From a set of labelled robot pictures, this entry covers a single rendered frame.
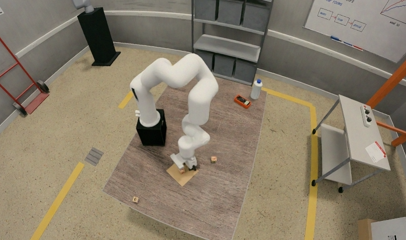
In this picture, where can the white bottle with blue cap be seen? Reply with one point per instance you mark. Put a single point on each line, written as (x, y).
(256, 89)

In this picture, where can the tan square mat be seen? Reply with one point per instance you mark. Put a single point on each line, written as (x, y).
(181, 178)

